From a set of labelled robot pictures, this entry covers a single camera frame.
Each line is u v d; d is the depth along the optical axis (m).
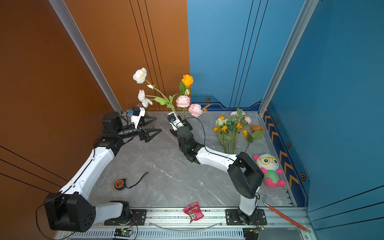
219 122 1.09
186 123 0.70
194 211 0.74
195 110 0.77
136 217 0.74
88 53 0.87
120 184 0.81
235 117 1.09
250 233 0.70
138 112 0.61
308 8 0.70
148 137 0.64
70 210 0.39
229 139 1.01
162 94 0.67
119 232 0.72
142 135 0.65
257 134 1.02
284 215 0.74
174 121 0.66
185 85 0.78
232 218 0.72
